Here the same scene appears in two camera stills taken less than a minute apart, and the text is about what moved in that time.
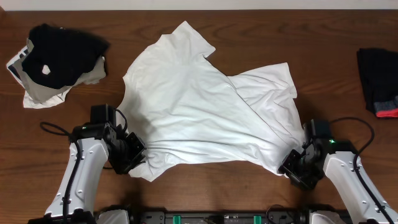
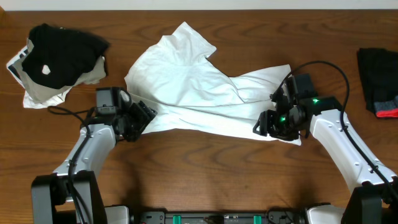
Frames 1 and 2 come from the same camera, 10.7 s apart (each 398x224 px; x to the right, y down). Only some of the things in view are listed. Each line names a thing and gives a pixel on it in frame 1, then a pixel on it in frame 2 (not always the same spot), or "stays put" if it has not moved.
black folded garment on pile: [68, 53] stays put
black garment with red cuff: [379, 74] stays put
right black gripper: [287, 164] to [267, 119]
